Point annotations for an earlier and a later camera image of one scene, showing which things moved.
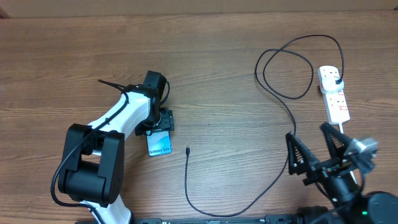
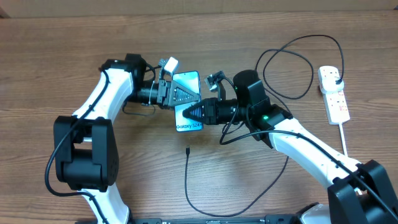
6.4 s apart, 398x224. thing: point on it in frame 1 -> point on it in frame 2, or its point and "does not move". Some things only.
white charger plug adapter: (329, 85) does not move
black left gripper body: (163, 121) -> (163, 94)
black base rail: (270, 219) does not move
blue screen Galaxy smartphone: (159, 142) -> (190, 79)
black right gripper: (321, 169) -> (212, 112)
